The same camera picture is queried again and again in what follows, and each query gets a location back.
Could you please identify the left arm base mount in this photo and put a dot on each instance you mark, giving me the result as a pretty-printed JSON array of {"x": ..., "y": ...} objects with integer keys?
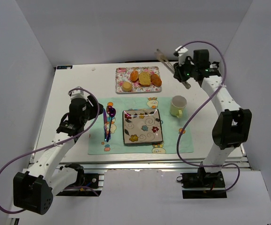
[{"x": 89, "y": 185}]

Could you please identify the round orange bun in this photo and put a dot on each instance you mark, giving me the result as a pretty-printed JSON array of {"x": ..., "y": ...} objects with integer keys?
[{"x": 134, "y": 76}]

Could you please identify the small pale round cake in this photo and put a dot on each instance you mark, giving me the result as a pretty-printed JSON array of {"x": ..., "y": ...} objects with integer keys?
[{"x": 127, "y": 87}]

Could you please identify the floral rectangular tray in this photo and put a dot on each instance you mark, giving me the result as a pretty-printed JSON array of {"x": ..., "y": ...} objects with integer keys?
[{"x": 137, "y": 80}]

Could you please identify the light green placemat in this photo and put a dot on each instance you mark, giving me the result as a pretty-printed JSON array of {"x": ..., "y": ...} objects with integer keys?
[{"x": 171, "y": 128}]

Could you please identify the square floral ceramic plate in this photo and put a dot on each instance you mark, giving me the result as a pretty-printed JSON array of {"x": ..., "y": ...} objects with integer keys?
[{"x": 142, "y": 127}]

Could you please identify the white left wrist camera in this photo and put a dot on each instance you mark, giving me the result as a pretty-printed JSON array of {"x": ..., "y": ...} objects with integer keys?
[{"x": 76, "y": 93}]

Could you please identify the metal kitchen tongs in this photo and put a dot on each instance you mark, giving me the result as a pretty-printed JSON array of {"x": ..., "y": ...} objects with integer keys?
[{"x": 163, "y": 59}]

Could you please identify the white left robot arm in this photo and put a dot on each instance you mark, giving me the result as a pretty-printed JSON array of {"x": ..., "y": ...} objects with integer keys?
[{"x": 35, "y": 189}]

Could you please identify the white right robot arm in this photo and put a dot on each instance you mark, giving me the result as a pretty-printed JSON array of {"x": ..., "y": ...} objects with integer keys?
[{"x": 232, "y": 126}]

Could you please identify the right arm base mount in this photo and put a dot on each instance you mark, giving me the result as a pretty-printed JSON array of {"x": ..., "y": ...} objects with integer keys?
[{"x": 202, "y": 185}]

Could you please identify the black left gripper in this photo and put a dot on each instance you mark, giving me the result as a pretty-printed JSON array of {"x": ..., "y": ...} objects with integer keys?
[{"x": 94, "y": 106}]

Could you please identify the purple spoon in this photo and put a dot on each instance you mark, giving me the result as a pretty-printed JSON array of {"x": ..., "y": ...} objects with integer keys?
[{"x": 112, "y": 113}]

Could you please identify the iridescent table knife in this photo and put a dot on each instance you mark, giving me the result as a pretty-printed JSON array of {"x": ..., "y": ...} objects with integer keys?
[{"x": 105, "y": 124}]

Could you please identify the yellow bread slice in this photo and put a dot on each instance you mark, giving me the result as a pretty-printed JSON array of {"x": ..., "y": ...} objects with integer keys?
[{"x": 144, "y": 79}]

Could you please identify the brown oblong bread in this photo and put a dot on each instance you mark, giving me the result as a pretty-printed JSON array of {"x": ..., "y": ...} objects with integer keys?
[{"x": 155, "y": 80}]

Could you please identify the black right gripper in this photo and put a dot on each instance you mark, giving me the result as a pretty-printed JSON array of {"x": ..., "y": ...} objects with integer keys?
[{"x": 178, "y": 72}]

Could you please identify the pale yellow mug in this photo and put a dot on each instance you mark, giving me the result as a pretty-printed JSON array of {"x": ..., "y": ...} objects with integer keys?
[{"x": 177, "y": 106}]

